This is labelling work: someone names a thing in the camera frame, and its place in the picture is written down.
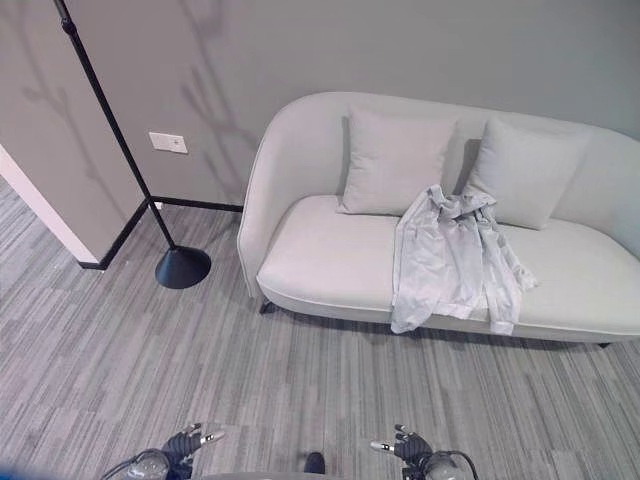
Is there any large grey square cushion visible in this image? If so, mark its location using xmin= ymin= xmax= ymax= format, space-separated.
xmin=336 ymin=103 xmax=459 ymax=218

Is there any small grey square cushion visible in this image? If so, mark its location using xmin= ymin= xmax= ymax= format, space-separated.
xmin=463 ymin=117 xmax=594 ymax=231

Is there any black clothes rack stand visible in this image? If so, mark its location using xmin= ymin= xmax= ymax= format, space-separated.
xmin=52 ymin=0 xmax=212 ymax=289

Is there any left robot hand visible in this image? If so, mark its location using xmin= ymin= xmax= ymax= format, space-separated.
xmin=163 ymin=422 xmax=227 ymax=467

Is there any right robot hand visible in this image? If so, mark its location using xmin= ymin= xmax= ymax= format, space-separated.
xmin=369 ymin=424 xmax=432 ymax=471

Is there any white wall switch plate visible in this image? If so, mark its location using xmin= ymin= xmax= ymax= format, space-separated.
xmin=148 ymin=131 xmax=190 ymax=155

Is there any light grey sofa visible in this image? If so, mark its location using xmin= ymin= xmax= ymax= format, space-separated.
xmin=236 ymin=91 xmax=640 ymax=349

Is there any black skirting board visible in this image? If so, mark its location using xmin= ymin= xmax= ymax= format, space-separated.
xmin=78 ymin=196 xmax=245 ymax=272

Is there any light grey jacket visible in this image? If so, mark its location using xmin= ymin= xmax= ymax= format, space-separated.
xmin=389 ymin=184 xmax=540 ymax=337

